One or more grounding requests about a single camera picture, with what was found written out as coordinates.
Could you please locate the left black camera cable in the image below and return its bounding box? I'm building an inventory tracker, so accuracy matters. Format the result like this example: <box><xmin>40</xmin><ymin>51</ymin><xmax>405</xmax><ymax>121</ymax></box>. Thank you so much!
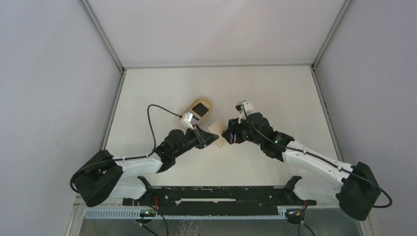
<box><xmin>69</xmin><ymin>104</ymin><xmax>183</xmax><ymax>194</ymax></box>

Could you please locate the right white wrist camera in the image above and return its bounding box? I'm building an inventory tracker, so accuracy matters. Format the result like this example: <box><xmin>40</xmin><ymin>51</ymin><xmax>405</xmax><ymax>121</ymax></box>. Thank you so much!
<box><xmin>235</xmin><ymin>100</ymin><xmax>254</xmax><ymax>118</ymax></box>

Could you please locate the black camera cable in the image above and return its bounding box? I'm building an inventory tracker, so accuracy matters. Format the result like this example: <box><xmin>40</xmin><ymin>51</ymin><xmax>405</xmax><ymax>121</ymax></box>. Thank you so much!
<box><xmin>241</xmin><ymin>107</ymin><xmax>393</xmax><ymax>209</ymax></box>
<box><xmin>69</xmin><ymin>104</ymin><xmax>183</xmax><ymax>194</ymax></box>

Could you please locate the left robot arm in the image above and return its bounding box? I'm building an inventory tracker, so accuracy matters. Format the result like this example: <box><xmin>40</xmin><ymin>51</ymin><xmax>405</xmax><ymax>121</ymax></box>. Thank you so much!
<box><xmin>70</xmin><ymin>127</ymin><xmax>219</xmax><ymax>207</ymax></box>

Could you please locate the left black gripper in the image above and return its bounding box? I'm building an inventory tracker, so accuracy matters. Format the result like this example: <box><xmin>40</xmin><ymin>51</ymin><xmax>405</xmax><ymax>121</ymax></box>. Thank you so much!
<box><xmin>173</xmin><ymin>124</ymin><xmax>218</xmax><ymax>158</ymax></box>

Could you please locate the beige leather card holder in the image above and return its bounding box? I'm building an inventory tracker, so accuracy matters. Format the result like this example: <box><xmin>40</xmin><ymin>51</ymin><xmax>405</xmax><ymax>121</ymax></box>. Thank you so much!
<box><xmin>208</xmin><ymin>119</ymin><xmax>228</xmax><ymax>148</ymax></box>

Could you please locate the right black camera cable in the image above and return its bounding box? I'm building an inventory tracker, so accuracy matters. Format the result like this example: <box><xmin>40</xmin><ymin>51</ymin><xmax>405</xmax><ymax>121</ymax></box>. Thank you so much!
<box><xmin>241</xmin><ymin>107</ymin><xmax>393</xmax><ymax>209</ymax></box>

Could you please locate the black card in tray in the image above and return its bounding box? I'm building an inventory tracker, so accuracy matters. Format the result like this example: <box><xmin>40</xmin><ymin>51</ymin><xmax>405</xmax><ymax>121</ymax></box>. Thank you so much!
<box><xmin>191</xmin><ymin>102</ymin><xmax>209</xmax><ymax>118</ymax></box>

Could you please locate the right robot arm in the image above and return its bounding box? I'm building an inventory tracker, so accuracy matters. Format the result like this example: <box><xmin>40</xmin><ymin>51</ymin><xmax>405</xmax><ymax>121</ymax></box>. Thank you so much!
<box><xmin>222</xmin><ymin>113</ymin><xmax>382</xmax><ymax>221</ymax></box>

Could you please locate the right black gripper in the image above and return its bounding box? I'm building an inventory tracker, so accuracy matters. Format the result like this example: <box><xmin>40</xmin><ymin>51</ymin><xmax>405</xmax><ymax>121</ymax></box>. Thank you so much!
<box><xmin>221</xmin><ymin>114</ymin><xmax>263</xmax><ymax>147</ymax></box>

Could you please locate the beige oval tray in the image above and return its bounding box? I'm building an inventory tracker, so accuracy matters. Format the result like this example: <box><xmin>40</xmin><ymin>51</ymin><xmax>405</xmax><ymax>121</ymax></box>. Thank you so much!
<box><xmin>180</xmin><ymin>97</ymin><xmax>213</xmax><ymax>125</ymax></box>

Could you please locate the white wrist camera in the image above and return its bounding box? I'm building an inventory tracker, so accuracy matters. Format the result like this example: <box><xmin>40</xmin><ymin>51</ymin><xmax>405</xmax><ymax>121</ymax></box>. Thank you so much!
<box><xmin>180</xmin><ymin>112</ymin><xmax>199</xmax><ymax>130</ymax></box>
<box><xmin>235</xmin><ymin>100</ymin><xmax>254</xmax><ymax>118</ymax></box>

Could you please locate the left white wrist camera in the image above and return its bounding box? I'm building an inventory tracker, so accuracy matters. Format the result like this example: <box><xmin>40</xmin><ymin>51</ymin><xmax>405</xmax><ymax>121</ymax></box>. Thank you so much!
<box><xmin>180</xmin><ymin>112</ymin><xmax>199</xmax><ymax>130</ymax></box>

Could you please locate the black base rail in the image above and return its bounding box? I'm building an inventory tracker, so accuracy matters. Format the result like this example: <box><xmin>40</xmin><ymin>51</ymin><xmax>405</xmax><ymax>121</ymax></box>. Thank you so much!
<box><xmin>122</xmin><ymin>177</ymin><xmax>316</xmax><ymax>217</ymax></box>

